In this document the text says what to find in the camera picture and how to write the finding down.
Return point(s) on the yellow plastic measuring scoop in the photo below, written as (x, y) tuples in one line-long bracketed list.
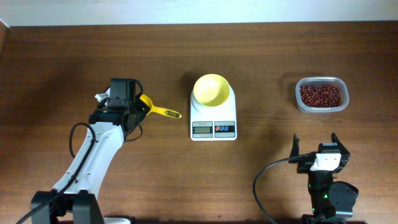
[(162, 111)]

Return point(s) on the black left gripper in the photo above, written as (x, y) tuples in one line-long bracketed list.
[(139, 104)]

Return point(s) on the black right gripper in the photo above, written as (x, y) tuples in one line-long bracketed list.
[(304, 164)]

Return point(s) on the clear plastic bean container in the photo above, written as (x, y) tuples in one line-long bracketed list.
[(317, 81)]

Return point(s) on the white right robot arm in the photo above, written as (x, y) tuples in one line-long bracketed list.
[(332, 201)]

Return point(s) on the yellow plastic bowl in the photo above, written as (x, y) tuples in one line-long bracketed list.
[(211, 90)]

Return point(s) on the red adzuki beans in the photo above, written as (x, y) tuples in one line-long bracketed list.
[(322, 96)]

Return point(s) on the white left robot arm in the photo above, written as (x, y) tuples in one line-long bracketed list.
[(119, 112)]

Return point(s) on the white digital kitchen scale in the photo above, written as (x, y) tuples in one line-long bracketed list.
[(213, 123)]

